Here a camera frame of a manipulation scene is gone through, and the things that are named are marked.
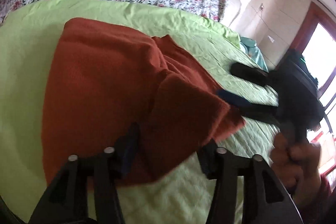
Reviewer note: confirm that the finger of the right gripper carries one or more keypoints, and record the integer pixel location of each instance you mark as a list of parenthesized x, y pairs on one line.
[(254, 111), (251, 74)]

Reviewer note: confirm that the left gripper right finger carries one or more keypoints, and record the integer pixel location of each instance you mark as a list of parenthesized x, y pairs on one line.
[(265, 198)]

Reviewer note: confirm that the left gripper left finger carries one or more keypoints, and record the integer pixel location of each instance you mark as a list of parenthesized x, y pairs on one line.
[(84, 190)]

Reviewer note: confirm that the teal cloth at bedside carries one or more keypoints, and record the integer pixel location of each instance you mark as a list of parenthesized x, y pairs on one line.
[(249, 47)]

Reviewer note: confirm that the red knit sweater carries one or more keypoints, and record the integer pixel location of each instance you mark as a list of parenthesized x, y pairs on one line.
[(105, 77)]

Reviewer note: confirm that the person's right hand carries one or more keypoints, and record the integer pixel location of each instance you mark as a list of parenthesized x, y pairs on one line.
[(297, 168)]

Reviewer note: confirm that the wooden window frame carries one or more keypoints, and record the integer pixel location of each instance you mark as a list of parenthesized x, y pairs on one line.
[(316, 41)]

